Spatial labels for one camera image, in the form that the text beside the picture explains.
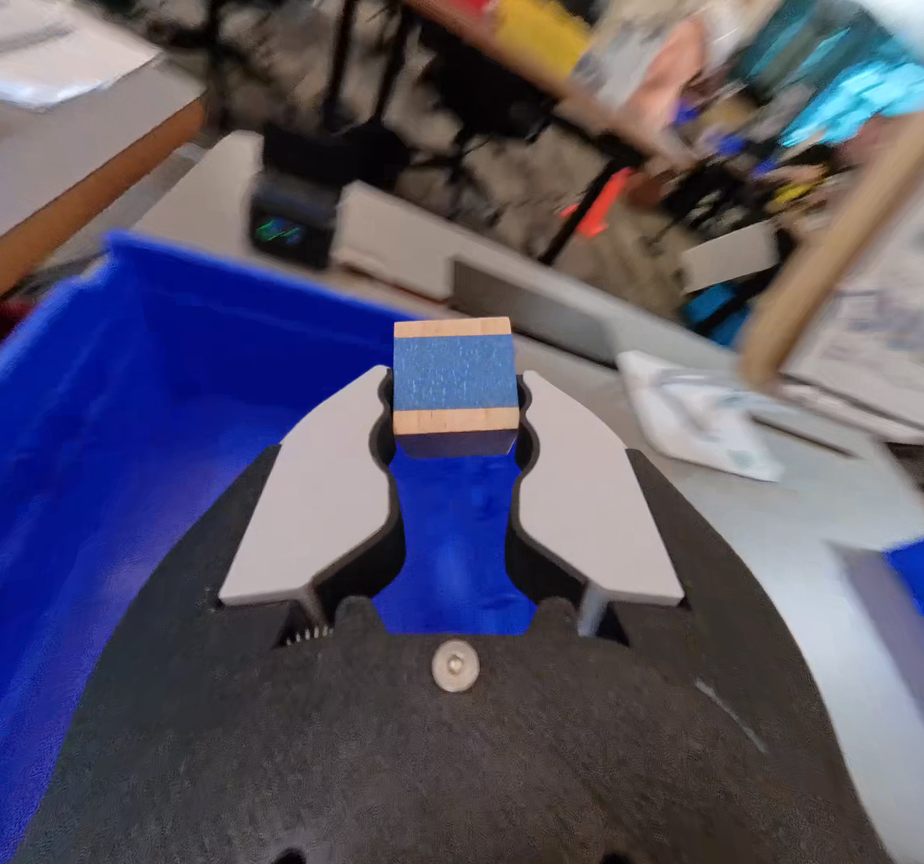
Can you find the orange traffic cone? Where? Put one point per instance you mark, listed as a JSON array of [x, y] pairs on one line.
[[603, 203]]

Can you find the white metal document stand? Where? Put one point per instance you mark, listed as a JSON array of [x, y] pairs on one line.
[[700, 416]]

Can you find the wooden-top desk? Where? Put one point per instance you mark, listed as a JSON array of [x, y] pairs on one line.
[[491, 48]]

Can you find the wood-edged side desk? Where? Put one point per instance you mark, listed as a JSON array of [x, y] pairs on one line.
[[72, 156]]

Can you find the grey desk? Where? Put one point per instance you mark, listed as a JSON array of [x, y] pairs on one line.
[[758, 517]]

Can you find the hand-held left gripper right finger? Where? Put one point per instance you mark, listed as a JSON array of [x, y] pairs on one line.
[[599, 517]]

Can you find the yellow plastic bin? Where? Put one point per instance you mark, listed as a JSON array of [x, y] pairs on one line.
[[541, 30]]

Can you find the blue plastic bin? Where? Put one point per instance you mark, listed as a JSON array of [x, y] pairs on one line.
[[144, 409], [906, 575]]

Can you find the white paper sheets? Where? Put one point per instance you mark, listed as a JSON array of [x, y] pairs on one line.
[[58, 55]]

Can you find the blue bag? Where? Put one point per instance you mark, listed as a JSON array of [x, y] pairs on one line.
[[714, 312]]

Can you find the laminated instruction board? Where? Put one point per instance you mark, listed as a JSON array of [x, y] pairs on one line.
[[866, 344]]

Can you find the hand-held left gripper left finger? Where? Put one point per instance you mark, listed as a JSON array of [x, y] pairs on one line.
[[310, 517]]

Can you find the white sign board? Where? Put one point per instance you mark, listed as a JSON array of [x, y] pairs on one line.
[[729, 257]]

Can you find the black desktop device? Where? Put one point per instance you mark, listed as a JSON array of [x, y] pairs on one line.
[[292, 221]]

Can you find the blue-taped wooden cube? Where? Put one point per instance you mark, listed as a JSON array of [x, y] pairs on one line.
[[455, 373]]

